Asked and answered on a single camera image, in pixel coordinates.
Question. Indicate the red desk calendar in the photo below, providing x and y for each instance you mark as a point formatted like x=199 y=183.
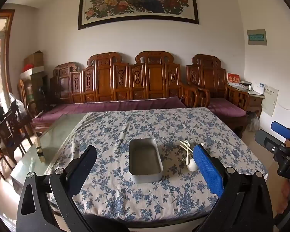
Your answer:
x=233 y=79

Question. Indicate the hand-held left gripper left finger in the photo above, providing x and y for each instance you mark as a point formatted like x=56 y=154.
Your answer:
x=85 y=164

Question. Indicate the wooden chopstick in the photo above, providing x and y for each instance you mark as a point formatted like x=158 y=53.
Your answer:
x=183 y=145
x=185 y=148

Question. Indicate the carved wooden armchair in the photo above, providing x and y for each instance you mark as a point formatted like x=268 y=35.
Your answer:
x=207 y=77

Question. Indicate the wooden side table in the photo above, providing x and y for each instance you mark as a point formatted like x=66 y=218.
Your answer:
x=255 y=100

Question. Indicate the rectangular metal tray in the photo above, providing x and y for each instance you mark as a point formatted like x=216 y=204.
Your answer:
x=145 y=159

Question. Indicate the grey wall panel box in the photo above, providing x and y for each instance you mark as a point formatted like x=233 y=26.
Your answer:
x=256 y=37

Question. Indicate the white desk telephone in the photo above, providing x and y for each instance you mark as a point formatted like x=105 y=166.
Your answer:
x=259 y=88

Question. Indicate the clear plastic bag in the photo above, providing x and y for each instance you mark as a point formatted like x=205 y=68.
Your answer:
x=18 y=104

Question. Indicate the grey plastic bag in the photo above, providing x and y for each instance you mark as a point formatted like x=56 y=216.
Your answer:
x=253 y=122

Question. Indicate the wooden door frame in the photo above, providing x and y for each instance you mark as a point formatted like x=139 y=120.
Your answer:
x=7 y=53

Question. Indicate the purple armchair cushion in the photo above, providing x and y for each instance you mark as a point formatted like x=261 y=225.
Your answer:
x=226 y=107

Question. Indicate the white plastic fork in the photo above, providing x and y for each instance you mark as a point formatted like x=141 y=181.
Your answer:
x=187 y=144

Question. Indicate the wooden dining chair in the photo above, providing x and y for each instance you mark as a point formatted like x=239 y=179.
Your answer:
x=7 y=130

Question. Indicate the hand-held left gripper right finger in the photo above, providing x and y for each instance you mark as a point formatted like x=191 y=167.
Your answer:
x=207 y=169

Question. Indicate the white wall cabinet cover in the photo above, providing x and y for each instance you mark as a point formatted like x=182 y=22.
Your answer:
x=270 y=101

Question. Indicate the white flat box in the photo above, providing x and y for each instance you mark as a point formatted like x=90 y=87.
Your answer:
x=32 y=70

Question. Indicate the large white plastic spoon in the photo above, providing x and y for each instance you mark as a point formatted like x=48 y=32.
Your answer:
x=192 y=166

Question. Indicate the wooden block with black tape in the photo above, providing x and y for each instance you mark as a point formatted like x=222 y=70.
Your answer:
x=40 y=149

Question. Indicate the purple sofa cushion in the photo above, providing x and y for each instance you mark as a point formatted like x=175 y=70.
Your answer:
x=111 y=107

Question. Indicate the blue floral tablecloth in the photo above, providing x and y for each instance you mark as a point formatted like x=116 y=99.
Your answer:
x=111 y=193

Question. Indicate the person's right hand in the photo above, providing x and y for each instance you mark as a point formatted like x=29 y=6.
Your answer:
x=288 y=193

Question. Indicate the brown cardboard box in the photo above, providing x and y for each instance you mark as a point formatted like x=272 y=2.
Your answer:
x=33 y=59

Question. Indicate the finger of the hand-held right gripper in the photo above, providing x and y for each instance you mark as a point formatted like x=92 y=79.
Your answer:
x=280 y=128
x=265 y=140

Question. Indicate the carved wooden sofa bench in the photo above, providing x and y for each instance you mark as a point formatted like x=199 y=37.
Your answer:
x=125 y=79

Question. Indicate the stacked dark boxes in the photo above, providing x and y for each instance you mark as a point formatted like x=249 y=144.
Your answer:
x=37 y=89

